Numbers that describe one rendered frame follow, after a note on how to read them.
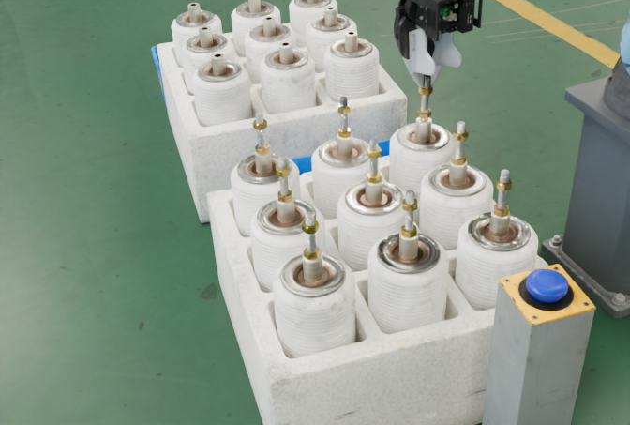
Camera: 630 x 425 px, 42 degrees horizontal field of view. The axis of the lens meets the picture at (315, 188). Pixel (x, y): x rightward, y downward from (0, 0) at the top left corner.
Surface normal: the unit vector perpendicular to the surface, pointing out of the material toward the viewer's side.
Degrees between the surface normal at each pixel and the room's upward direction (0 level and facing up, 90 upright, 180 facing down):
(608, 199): 90
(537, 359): 90
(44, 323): 0
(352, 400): 90
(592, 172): 90
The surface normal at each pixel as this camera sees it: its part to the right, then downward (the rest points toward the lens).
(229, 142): 0.29, 0.54
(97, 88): -0.04, -0.82
